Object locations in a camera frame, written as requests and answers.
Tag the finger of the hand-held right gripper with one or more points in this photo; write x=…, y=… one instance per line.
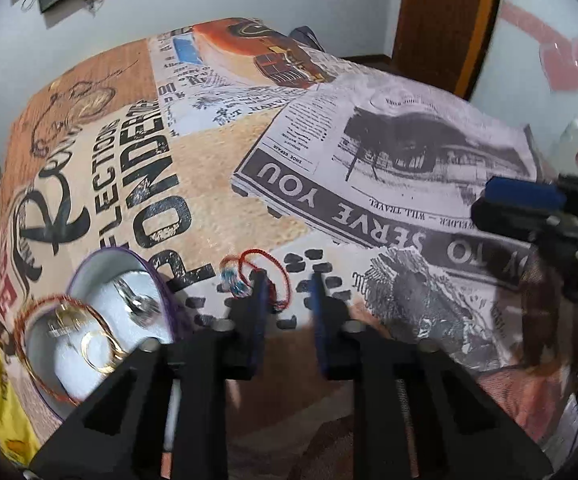
x=524, y=192
x=509, y=222

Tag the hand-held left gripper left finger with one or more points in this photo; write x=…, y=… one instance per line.
x=263, y=310

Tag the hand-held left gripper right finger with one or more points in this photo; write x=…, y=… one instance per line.
x=320, y=320

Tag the gold hoop earrings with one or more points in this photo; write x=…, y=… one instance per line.
x=100, y=352

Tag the purple heart-shaped tin box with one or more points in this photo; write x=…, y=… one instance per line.
x=76, y=280

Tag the white heart-print wardrobe door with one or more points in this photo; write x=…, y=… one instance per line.
x=544, y=50

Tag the newspaper print bed sheet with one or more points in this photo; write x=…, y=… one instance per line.
x=319, y=160

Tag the brown wooden door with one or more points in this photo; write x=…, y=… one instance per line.
x=444, y=20

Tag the dark blue bag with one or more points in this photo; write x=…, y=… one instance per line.
x=306, y=40

